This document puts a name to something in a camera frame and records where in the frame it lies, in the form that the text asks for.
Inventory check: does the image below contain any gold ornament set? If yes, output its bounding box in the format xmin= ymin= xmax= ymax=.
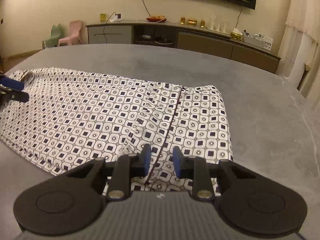
xmin=180 ymin=17 xmax=206 ymax=28

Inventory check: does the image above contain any yellow cup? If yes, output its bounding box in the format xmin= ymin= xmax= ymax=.
xmin=100 ymin=14 xmax=106 ymax=22

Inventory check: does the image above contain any white storage box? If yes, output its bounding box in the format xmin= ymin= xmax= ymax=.
xmin=242 ymin=30 xmax=273 ymax=51

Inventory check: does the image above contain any green plastic child chair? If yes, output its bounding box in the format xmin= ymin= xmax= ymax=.
xmin=42 ymin=24 xmax=62 ymax=49

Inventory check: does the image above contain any white lace curtain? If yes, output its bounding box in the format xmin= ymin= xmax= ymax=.
xmin=277 ymin=0 xmax=319 ymax=98

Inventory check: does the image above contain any white patterned garment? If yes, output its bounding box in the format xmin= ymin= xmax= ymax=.
xmin=1 ymin=68 xmax=233 ymax=191

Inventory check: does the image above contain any orange fruit plate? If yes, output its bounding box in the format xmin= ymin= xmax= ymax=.
xmin=146 ymin=15 xmax=167 ymax=23

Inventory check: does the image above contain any long grey tv cabinet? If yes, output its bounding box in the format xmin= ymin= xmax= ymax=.
xmin=86 ymin=21 xmax=280 ymax=74

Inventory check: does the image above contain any white power adapter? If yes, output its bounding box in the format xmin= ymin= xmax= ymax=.
xmin=108 ymin=13 xmax=121 ymax=22

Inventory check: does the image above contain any pink plastic child chair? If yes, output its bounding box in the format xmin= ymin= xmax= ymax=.
xmin=58 ymin=20 xmax=82 ymax=47

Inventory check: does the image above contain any gold tissue box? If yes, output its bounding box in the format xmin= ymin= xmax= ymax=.
xmin=230 ymin=31 xmax=243 ymax=41

